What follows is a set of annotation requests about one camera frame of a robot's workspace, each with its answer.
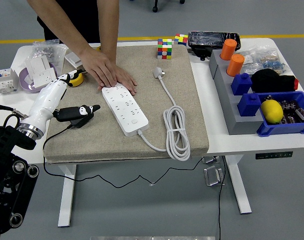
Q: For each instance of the dark capacitor pile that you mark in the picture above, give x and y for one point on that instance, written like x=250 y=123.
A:
x=295 y=111

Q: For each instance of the large metal bracket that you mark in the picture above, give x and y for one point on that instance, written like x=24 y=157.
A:
x=212 y=175

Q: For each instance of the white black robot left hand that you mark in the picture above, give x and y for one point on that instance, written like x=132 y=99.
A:
x=48 y=100

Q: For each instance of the person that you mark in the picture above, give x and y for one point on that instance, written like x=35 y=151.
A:
x=82 y=15

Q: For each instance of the person's right hand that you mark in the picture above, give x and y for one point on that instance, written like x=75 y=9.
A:
x=101 y=70

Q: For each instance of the person's right forearm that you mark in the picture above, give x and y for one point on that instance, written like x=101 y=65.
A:
x=62 y=27

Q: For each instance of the white power strip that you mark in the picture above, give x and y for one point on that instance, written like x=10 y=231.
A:
x=126 y=112

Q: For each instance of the black wrapped box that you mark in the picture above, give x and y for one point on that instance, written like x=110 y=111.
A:
x=206 y=40

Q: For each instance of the white socket panel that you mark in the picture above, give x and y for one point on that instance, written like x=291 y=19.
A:
x=43 y=77

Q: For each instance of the small metal bracket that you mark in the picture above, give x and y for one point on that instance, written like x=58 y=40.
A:
x=210 y=160

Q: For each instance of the yellow lemon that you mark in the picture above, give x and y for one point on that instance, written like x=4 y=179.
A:
x=271 y=111

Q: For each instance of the purple bowl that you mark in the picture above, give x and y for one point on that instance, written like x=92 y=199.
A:
x=25 y=86

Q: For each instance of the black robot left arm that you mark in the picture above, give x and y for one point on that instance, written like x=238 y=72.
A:
x=7 y=142

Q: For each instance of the clear bag of white parts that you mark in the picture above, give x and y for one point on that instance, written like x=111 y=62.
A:
x=249 y=61

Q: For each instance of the white wall switch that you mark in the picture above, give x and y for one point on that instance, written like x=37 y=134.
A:
x=72 y=58

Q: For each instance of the yellow tape measure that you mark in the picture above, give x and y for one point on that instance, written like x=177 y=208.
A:
x=78 y=80

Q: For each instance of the clear bag of metal parts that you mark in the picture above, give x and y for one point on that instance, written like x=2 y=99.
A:
x=43 y=50

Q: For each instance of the blue plastic block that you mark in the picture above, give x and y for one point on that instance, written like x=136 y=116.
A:
x=249 y=105
x=241 y=84

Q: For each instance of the white plastic panel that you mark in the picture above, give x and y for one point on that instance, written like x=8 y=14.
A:
x=38 y=63

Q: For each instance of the clear bag of blue parts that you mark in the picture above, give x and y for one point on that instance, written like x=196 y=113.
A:
x=271 y=61

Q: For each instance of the black table control panel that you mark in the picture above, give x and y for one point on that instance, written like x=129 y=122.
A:
x=274 y=155

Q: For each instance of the person's left hand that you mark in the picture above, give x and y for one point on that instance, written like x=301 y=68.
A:
x=128 y=81

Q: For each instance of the blue plastic bin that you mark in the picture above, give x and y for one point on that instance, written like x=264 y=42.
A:
x=284 y=129

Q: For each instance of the orange cylinder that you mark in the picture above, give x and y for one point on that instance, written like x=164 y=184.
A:
x=228 y=50
x=235 y=65

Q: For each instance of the beige fabric mat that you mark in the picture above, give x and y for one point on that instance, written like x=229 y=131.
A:
x=91 y=145

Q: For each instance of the grey peg base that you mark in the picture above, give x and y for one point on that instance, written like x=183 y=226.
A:
x=229 y=100

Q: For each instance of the colourful puzzle cube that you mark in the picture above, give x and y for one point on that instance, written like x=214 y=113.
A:
x=181 y=40
x=164 y=50

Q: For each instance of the black fabric bundle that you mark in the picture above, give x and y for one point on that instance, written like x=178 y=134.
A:
x=271 y=81

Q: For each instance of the person's left forearm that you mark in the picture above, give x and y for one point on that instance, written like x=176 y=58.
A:
x=108 y=30

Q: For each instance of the white table leg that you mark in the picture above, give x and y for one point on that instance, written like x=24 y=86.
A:
x=67 y=200
x=237 y=182

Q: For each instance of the black power adapter plug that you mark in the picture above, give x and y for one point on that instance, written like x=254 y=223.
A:
x=83 y=123

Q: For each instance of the white circuit breaker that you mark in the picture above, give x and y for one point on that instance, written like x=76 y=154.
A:
x=3 y=82

